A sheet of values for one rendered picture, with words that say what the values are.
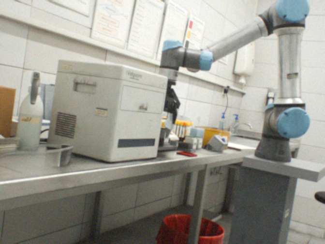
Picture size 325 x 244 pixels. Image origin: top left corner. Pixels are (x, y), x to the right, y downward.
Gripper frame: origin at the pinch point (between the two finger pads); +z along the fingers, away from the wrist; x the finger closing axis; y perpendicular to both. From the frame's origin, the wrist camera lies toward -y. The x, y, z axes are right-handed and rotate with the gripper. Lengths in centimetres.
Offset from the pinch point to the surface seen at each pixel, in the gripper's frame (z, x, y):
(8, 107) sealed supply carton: -3, -28, 49
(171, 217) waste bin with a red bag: 53, -22, -66
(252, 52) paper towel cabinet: -75, -48, -245
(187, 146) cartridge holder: 6.4, -0.9, -26.4
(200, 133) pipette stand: 1, -6, -51
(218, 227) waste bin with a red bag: 53, 4, -73
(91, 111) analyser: -5.7, -5.0, 37.1
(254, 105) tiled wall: -23, -44, -269
